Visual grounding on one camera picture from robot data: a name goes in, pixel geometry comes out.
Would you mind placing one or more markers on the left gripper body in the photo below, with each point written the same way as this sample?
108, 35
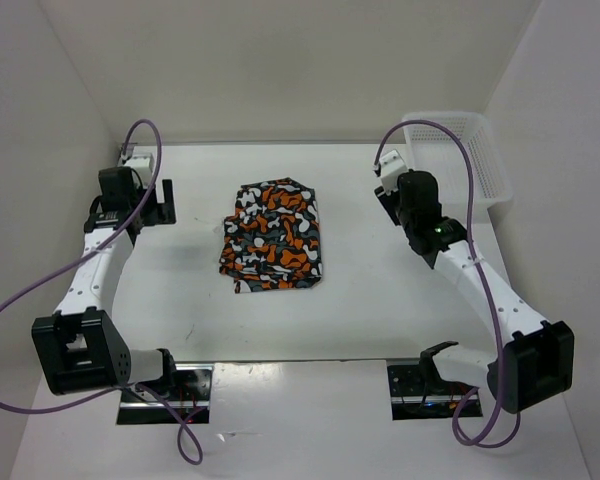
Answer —
148, 210

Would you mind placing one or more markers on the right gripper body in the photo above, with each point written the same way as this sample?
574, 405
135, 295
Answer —
392, 202

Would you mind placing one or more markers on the orange camouflage shorts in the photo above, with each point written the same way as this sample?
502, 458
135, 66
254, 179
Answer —
272, 240

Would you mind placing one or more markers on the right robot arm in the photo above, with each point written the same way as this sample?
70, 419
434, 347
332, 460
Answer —
534, 357

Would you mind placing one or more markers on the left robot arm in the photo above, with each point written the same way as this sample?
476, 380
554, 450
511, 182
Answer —
78, 346

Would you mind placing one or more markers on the white plastic basket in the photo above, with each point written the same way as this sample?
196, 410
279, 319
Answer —
431, 150

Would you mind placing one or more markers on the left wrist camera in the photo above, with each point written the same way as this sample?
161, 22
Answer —
143, 163

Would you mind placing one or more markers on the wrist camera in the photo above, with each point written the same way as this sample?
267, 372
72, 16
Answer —
388, 169
143, 163

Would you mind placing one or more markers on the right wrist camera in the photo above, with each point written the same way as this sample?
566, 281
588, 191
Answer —
388, 169

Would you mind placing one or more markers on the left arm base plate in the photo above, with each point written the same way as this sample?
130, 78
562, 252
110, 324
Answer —
189, 396

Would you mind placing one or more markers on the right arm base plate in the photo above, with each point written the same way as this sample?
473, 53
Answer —
412, 398

